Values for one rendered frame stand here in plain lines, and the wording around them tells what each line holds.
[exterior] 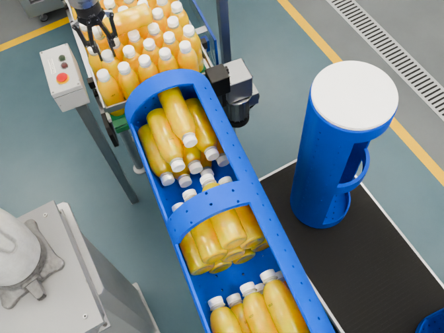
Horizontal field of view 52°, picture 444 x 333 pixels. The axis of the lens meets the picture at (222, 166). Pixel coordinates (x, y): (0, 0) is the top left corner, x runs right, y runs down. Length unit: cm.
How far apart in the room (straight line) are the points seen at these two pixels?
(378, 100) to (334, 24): 172
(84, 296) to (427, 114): 222
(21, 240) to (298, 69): 215
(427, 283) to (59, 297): 161
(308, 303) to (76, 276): 61
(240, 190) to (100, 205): 153
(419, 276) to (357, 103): 103
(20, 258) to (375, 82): 117
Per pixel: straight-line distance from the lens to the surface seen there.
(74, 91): 159
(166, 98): 135
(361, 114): 151
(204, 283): 129
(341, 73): 160
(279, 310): 114
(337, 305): 217
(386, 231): 232
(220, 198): 111
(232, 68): 182
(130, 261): 242
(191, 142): 128
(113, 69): 162
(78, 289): 129
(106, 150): 203
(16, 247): 118
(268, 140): 263
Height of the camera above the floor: 225
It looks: 62 degrees down
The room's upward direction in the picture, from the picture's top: 7 degrees counter-clockwise
